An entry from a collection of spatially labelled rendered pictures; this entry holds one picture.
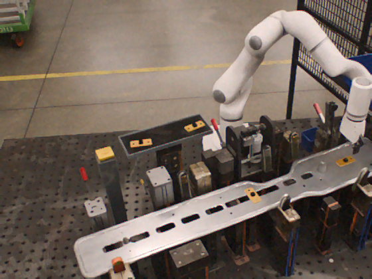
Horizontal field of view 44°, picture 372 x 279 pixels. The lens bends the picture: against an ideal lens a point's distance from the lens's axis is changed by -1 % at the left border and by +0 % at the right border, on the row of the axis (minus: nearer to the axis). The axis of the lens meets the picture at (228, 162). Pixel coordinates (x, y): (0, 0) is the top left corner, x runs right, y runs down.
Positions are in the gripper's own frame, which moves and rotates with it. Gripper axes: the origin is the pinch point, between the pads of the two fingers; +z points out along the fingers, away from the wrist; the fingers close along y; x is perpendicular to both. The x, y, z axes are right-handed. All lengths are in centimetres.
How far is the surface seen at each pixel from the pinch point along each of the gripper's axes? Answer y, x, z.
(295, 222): 21.9, -40.6, 6.3
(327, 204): 17.3, -21.7, 10.1
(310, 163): -5.8, -14.5, 9.1
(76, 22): -428, -45, 113
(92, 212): -14, -107, 4
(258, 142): -18.7, -34.1, -0.2
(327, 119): -14.2, -1.8, -4.9
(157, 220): -4, -86, 9
